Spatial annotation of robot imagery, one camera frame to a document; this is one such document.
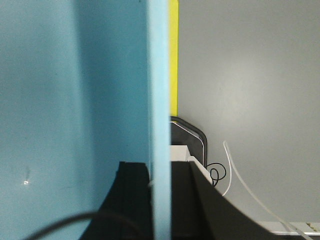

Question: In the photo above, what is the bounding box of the yellow floor tape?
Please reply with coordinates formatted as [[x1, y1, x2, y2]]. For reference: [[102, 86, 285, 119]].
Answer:
[[168, 0, 179, 116]]

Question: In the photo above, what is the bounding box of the light blue plastic box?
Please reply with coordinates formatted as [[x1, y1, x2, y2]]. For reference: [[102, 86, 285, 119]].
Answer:
[[0, 0, 171, 240]]

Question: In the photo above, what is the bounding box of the white loose cable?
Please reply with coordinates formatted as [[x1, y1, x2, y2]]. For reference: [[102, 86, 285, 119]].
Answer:
[[221, 140, 313, 240]]

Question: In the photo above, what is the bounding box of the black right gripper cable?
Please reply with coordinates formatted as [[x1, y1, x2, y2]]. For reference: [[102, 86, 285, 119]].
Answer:
[[22, 211, 141, 240]]

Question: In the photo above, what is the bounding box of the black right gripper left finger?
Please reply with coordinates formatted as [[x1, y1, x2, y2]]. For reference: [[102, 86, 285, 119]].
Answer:
[[80, 161, 153, 240]]

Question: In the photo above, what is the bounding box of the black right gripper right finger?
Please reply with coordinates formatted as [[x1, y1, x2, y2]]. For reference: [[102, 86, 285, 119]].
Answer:
[[171, 161, 278, 240]]

